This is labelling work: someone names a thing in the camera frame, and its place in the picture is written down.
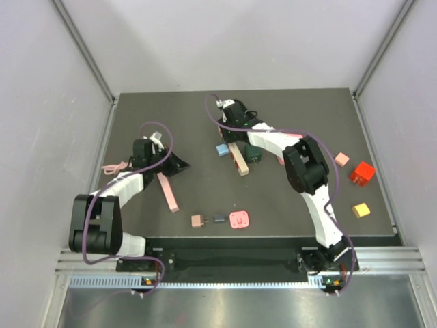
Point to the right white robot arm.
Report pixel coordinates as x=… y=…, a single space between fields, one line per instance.
x=306 y=170

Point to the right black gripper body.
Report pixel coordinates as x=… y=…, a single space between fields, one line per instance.
x=228 y=134

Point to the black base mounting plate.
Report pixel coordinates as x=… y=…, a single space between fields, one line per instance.
x=289 y=254

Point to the yellow orange plug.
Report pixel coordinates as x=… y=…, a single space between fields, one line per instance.
x=361 y=210

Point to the dark green cube socket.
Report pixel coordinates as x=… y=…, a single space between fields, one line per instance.
x=252 y=154

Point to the small pink plug adapter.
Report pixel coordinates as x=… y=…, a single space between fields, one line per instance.
x=198 y=221

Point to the peach plug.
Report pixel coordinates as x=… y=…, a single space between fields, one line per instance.
x=341 y=159

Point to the pink long power strip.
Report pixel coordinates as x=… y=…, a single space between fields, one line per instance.
x=168 y=193

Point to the beige power strip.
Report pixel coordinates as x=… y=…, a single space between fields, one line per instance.
x=238 y=159

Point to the aluminium frame post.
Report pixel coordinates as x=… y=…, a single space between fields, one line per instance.
x=83 y=49
x=394 y=28

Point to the pink triangular socket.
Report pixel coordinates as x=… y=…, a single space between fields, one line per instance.
x=297 y=136

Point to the grey slotted cable duct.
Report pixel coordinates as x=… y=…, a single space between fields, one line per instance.
x=142 y=283

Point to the small pink usb plug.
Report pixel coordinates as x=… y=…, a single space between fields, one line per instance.
x=239 y=219

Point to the left aluminium frame post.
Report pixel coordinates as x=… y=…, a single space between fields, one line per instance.
x=83 y=49

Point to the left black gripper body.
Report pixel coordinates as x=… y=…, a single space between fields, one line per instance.
x=159 y=156

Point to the red cube plug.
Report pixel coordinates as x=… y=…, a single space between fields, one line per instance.
x=362 y=174

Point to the blue plug adapter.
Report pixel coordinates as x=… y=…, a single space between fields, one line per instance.
x=222 y=149

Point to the right aluminium frame post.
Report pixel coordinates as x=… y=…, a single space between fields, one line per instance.
x=394 y=28

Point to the small purple grey plug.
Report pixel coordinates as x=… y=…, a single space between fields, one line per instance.
x=220 y=218

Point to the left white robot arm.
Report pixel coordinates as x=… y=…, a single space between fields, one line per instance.
x=97 y=218

